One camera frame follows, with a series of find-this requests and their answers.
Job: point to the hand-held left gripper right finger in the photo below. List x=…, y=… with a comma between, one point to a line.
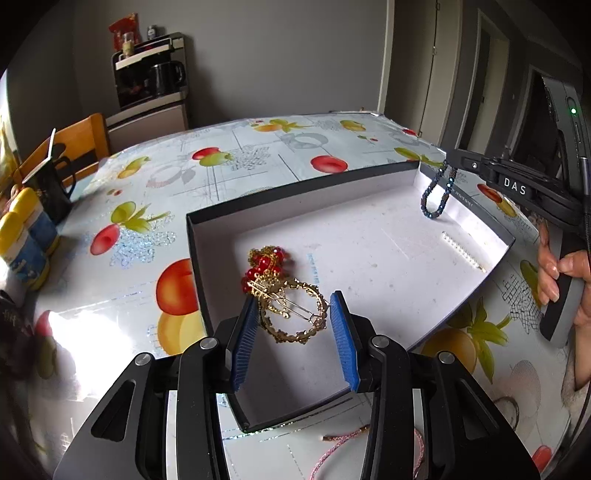
x=344, y=344

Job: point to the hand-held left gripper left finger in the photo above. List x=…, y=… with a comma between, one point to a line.
x=242, y=344

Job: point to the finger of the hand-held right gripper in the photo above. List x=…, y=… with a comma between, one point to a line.
x=466, y=162

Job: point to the black shallow cardboard box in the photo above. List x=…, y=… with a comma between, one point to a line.
x=369, y=240

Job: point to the person's right forearm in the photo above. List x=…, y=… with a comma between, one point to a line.
x=577, y=378

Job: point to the red bead jewelry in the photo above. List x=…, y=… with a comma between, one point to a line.
x=261, y=267

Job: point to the person's right hand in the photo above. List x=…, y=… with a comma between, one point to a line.
x=549, y=270

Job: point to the pearl hair clip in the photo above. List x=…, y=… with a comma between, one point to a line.
x=461, y=251

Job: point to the white door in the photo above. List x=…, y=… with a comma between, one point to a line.
x=443, y=69

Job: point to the dark cloth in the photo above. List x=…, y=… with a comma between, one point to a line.
x=14, y=350

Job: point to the yellow lid container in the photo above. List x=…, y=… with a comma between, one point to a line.
x=23, y=258
x=44, y=226

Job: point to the grey cabinet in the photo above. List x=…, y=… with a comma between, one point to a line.
x=147, y=122

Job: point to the black mug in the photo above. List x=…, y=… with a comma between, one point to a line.
x=51, y=189

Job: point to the wooden chair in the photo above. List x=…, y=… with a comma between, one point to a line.
x=87, y=138

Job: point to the white card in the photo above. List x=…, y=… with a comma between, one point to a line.
x=39, y=157

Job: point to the black shelf unit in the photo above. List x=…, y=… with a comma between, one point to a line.
x=134, y=87

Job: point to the small grey jar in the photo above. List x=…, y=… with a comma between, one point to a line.
x=153, y=31

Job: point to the red snack packet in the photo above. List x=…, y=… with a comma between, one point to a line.
x=123, y=30

